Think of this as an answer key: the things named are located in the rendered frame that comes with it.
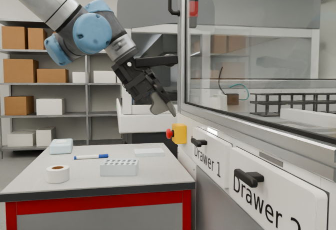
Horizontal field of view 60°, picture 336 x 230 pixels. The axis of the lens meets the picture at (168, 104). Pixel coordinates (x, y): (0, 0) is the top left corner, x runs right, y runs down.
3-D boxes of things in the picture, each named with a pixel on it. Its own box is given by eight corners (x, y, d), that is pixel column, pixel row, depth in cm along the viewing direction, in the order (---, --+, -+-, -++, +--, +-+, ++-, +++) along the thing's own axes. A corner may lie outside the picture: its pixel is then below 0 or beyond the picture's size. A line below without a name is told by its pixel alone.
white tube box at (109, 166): (99, 175, 98) (99, 164, 98) (105, 168, 107) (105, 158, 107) (136, 175, 98) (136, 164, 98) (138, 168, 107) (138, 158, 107)
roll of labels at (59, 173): (41, 181, 92) (41, 169, 92) (56, 175, 99) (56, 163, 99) (59, 184, 90) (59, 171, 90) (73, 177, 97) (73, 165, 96)
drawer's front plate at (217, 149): (224, 190, 69) (225, 144, 69) (192, 159, 98) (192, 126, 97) (231, 189, 70) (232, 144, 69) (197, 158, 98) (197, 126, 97)
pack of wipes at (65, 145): (71, 153, 130) (71, 143, 129) (48, 154, 127) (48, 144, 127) (73, 146, 144) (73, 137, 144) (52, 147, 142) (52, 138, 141)
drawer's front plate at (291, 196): (313, 275, 38) (316, 194, 38) (228, 193, 67) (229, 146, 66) (325, 274, 39) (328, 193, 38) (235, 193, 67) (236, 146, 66)
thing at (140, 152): (135, 157, 124) (135, 153, 123) (133, 152, 132) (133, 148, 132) (164, 155, 126) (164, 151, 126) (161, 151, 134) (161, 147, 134)
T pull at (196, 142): (197, 147, 79) (197, 142, 79) (190, 142, 86) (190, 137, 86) (210, 147, 79) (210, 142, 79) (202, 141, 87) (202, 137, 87)
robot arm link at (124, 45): (127, 36, 81) (128, 31, 73) (136, 50, 81) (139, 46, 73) (104, 51, 80) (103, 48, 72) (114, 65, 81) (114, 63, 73)
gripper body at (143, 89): (135, 102, 82) (110, 67, 80) (160, 85, 83) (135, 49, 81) (138, 104, 75) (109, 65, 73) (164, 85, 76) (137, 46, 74)
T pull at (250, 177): (251, 189, 48) (251, 180, 48) (233, 175, 55) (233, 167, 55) (271, 187, 48) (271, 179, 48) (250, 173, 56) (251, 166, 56)
